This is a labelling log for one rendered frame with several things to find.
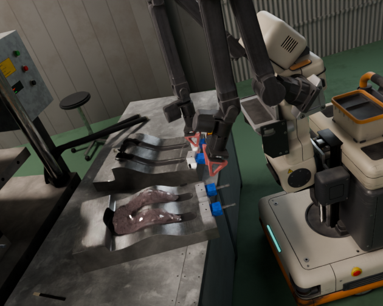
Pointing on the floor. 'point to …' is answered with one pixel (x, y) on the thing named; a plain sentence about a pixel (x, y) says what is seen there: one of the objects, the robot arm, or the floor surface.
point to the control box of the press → (19, 85)
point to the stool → (79, 99)
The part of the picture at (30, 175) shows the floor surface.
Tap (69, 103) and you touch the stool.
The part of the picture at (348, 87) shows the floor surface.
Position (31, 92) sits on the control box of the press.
